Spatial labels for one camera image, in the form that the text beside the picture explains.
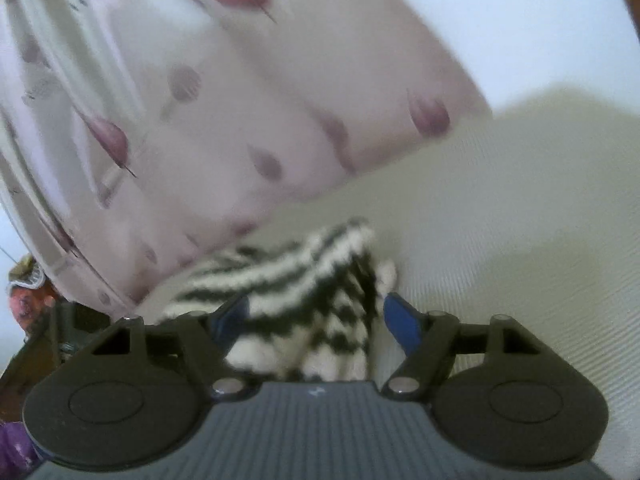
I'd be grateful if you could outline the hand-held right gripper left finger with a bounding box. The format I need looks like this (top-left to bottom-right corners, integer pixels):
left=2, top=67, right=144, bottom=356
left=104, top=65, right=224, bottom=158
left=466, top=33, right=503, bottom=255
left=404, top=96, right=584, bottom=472
left=92, top=296, right=250, bottom=396

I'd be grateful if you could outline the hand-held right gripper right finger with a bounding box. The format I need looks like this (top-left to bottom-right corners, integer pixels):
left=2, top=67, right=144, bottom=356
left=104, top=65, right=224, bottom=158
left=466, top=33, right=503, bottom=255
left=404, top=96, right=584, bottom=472
left=382, top=294, right=543, bottom=399

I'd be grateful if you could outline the black and white knit garment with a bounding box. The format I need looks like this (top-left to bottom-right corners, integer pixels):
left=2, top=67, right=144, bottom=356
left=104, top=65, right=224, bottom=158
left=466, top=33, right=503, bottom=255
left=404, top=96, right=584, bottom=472
left=137, top=216, right=401, bottom=385

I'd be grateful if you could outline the beige bed sheet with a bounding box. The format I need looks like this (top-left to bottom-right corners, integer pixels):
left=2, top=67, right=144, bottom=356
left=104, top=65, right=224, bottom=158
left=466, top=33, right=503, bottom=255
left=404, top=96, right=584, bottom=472
left=132, top=79, right=640, bottom=466

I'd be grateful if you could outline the dark object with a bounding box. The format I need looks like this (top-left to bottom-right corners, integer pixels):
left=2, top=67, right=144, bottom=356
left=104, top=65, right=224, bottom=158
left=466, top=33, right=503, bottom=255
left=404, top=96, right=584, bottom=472
left=22, top=301, right=113, bottom=363

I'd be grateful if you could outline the pink leaf-patterned curtain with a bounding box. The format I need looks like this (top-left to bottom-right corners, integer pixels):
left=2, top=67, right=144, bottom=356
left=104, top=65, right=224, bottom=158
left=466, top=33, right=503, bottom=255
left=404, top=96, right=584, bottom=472
left=0, top=0, right=353, bottom=308

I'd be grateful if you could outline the orange patterned object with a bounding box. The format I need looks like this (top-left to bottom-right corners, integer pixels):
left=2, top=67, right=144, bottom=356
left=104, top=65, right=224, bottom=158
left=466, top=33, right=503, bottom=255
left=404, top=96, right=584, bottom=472
left=6, top=254, right=57, bottom=343

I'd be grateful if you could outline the purple cloth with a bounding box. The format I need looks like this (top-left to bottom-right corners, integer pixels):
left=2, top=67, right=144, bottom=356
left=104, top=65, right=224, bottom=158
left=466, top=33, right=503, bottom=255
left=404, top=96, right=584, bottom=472
left=0, top=421, right=38, bottom=473

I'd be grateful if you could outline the petal print pillow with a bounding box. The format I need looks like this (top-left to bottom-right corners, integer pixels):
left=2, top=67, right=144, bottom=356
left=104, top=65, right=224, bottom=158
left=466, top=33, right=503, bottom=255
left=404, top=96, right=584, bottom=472
left=200, top=0, right=495, bottom=177

